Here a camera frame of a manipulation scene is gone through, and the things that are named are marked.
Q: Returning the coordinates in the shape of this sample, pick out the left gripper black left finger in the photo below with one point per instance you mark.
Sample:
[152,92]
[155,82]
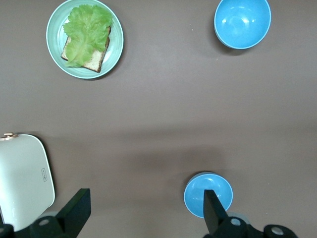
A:
[74,218]

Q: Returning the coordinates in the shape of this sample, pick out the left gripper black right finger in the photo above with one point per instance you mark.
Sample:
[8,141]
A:
[214,218]

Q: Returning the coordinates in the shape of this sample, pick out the blue bowl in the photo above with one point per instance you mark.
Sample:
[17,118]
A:
[242,24]
[195,195]

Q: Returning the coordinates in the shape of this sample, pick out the toast bread slice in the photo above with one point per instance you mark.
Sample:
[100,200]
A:
[94,59]

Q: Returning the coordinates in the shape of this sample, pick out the light green plate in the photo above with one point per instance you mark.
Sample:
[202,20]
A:
[56,48]

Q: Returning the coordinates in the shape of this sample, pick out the green lettuce leaf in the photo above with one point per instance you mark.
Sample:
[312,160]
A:
[86,31]

